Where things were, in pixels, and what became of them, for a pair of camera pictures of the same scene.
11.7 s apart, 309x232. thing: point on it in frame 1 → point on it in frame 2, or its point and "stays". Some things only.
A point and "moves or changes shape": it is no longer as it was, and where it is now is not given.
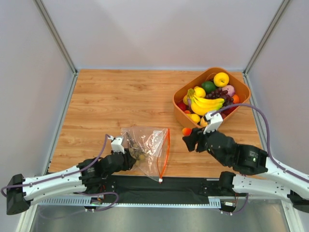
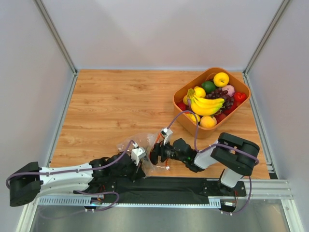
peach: [186, 131] → [239, 97]
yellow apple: [221, 79] stays
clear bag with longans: [149, 147] moves or changes shape
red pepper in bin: [182, 106] stays
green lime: [209, 86] stays
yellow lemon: [199, 92] stays
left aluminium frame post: [42, 9] stays
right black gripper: [201, 141] → [156, 153]
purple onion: [230, 89] stays
